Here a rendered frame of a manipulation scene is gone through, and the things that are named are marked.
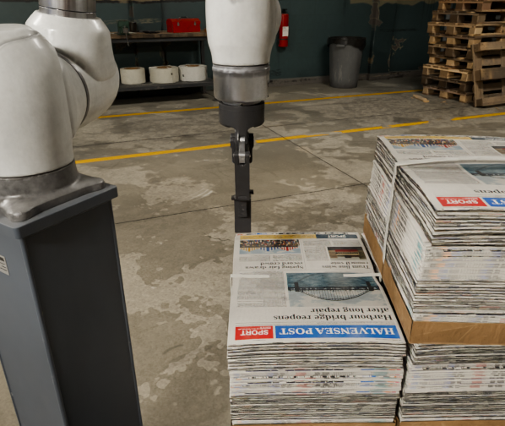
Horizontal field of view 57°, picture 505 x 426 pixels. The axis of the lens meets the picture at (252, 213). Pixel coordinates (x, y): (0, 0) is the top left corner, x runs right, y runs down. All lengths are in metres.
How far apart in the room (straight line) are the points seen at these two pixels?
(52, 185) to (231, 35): 0.38
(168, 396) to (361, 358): 1.14
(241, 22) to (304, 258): 0.48
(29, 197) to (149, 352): 1.30
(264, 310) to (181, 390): 1.08
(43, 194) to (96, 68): 0.27
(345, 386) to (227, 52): 0.56
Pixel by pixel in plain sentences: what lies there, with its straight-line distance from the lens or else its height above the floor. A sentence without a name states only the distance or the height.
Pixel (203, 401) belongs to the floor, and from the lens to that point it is 1.80.
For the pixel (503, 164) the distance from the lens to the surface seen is 0.89.
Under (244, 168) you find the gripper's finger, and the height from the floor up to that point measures 1.06.
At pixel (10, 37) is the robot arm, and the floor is 1.26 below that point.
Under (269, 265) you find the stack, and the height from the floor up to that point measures 0.83.
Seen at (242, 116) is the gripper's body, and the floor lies 1.15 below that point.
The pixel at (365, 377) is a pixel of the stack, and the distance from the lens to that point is 0.82.
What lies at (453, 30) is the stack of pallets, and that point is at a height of 0.92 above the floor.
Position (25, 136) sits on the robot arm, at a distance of 0.80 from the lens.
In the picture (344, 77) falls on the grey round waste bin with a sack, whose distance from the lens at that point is 7.80.
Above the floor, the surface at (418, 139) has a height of 1.06.
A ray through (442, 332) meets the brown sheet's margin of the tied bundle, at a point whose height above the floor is 0.86.
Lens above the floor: 1.31
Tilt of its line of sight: 25 degrees down
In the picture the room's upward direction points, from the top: straight up
